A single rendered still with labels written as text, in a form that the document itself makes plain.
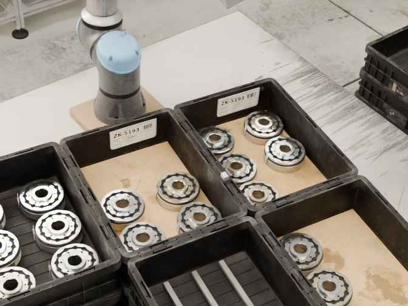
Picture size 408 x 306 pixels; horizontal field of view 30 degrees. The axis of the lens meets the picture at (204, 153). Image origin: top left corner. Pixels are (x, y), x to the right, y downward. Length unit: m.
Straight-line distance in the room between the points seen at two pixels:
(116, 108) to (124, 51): 0.18
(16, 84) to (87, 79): 1.17
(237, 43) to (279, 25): 1.39
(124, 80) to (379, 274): 0.85
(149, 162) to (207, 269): 0.36
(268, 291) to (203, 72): 0.95
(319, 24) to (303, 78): 1.56
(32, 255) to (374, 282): 0.75
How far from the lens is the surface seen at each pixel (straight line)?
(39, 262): 1.72
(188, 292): 1.65
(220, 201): 1.77
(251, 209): 1.68
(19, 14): 3.76
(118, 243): 1.60
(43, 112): 2.27
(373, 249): 1.79
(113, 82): 2.09
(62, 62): 3.62
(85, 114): 2.21
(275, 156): 1.91
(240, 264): 1.71
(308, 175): 1.92
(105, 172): 1.89
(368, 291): 1.71
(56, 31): 3.83
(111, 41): 2.09
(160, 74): 2.39
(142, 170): 1.89
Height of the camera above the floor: 2.16
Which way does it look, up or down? 43 degrees down
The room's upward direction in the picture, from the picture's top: 4 degrees clockwise
